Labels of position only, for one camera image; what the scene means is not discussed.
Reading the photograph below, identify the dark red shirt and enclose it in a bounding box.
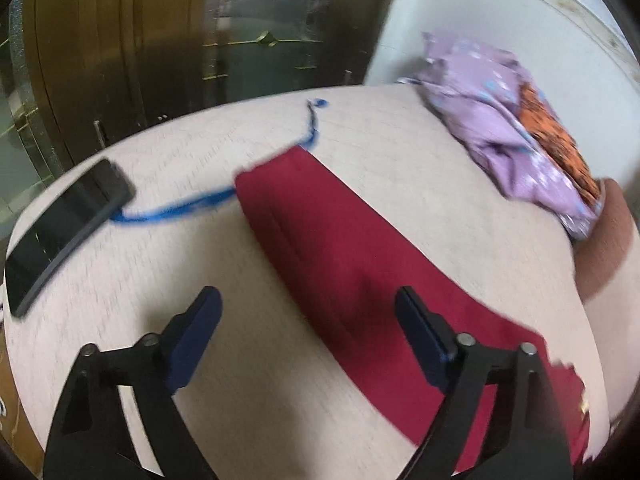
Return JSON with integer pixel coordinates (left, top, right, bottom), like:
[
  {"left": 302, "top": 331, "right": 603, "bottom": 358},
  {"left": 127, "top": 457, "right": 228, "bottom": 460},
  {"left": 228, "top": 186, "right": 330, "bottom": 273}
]
[{"left": 234, "top": 148, "right": 589, "bottom": 472}]

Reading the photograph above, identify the pink brown bolster pillow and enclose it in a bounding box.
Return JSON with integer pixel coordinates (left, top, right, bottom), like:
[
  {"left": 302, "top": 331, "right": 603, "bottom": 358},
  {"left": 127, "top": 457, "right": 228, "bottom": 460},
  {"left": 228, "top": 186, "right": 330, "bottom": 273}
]
[{"left": 574, "top": 178, "right": 636, "bottom": 302}]

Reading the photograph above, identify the black smartphone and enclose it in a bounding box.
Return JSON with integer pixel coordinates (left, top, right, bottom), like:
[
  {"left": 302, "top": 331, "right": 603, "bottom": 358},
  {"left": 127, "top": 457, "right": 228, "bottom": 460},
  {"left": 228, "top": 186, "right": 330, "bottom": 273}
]
[{"left": 6, "top": 158, "right": 134, "bottom": 318}]

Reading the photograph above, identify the orange black patterned cloth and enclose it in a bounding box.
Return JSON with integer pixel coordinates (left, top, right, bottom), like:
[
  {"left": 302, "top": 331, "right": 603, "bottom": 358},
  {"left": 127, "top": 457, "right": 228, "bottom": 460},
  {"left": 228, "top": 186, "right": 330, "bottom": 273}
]
[{"left": 518, "top": 82, "right": 601, "bottom": 208}]

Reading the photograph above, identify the purple floral cloth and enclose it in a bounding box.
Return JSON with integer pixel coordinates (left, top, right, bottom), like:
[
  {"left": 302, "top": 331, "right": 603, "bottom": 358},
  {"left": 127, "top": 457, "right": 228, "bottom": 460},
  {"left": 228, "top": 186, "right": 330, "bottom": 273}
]
[{"left": 405, "top": 32, "right": 604, "bottom": 240}]

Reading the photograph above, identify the wooden glass door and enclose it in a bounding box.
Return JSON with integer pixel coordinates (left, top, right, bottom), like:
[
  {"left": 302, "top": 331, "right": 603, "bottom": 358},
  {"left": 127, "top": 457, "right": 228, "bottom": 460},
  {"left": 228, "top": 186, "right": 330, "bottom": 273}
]
[{"left": 1, "top": 0, "right": 390, "bottom": 235}]

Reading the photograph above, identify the blue cord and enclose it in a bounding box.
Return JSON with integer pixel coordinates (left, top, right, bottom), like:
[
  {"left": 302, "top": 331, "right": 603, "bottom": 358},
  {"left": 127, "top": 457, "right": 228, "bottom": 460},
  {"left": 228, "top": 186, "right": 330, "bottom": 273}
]
[{"left": 110, "top": 97, "right": 330, "bottom": 224}]

